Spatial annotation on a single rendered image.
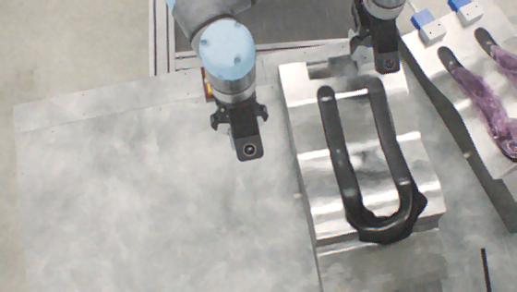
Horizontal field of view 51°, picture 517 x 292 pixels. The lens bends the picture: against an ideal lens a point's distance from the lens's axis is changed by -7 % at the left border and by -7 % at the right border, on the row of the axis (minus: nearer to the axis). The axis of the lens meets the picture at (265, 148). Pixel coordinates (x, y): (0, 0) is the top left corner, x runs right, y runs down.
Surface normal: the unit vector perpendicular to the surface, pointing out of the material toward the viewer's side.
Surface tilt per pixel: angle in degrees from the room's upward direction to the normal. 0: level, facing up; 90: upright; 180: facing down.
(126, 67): 0
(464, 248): 0
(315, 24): 0
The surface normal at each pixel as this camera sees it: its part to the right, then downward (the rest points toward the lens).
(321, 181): -0.10, -0.68
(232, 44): -0.01, -0.25
